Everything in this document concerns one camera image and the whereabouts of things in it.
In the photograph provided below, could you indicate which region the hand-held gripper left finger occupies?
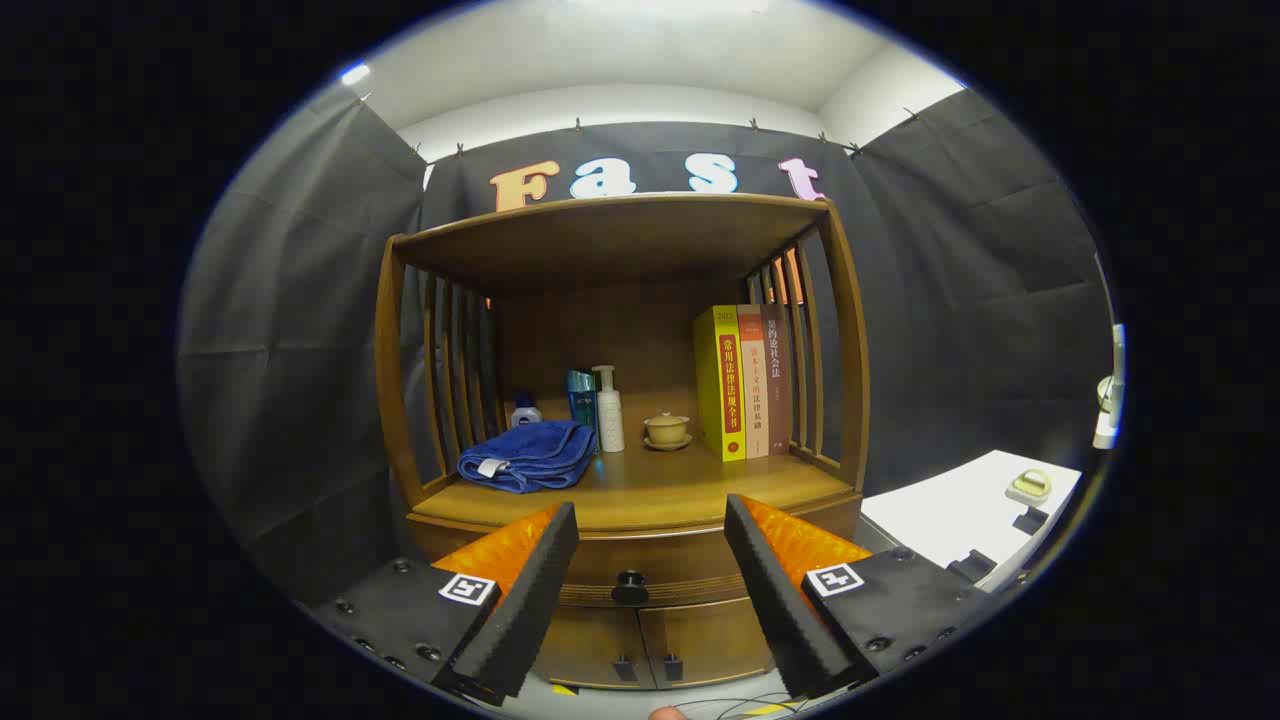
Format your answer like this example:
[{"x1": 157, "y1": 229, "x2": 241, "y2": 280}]
[{"x1": 308, "y1": 500, "x2": 581, "y2": 707}]

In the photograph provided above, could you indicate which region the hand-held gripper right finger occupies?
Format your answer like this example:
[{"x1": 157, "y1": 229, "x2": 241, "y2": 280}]
[{"x1": 723, "y1": 493, "x2": 1003, "y2": 700}]

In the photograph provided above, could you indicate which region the wooden drawer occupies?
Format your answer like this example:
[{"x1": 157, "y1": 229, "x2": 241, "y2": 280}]
[{"x1": 408, "y1": 495, "x2": 863, "y2": 611}]

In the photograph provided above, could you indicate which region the wooden cabinet door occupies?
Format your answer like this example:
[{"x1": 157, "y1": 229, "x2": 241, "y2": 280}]
[
  {"x1": 535, "y1": 605, "x2": 656, "y2": 691},
  {"x1": 640, "y1": 598, "x2": 776, "y2": 689}
]

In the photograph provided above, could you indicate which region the white side cabinet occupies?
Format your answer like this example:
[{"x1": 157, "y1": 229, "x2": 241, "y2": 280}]
[{"x1": 860, "y1": 450, "x2": 1084, "y2": 593}]

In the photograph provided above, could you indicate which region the wooden cabinet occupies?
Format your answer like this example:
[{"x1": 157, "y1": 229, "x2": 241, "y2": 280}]
[{"x1": 373, "y1": 192, "x2": 873, "y2": 693}]

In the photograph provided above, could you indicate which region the blue folded towel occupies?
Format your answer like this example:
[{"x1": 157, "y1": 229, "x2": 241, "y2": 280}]
[{"x1": 458, "y1": 420, "x2": 599, "y2": 495}]

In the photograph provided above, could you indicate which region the white pump bottle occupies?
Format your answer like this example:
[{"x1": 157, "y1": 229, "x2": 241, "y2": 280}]
[{"x1": 591, "y1": 365, "x2": 626, "y2": 453}]

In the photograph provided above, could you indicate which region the brown book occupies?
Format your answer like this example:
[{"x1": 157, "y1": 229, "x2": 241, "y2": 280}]
[{"x1": 760, "y1": 303, "x2": 794, "y2": 456}]

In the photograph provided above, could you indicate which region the orange and white book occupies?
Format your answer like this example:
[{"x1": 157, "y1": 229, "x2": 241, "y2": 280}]
[{"x1": 737, "y1": 304, "x2": 771, "y2": 459}]

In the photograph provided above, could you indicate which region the yellow book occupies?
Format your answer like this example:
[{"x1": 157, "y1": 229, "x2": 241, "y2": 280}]
[{"x1": 693, "y1": 305, "x2": 748, "y2": 463}]

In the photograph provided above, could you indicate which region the black backdrop cloth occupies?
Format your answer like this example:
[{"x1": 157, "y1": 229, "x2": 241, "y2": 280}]
[{"x1": 178, "y1": 85, "x2": 1116, "y2": 611}]

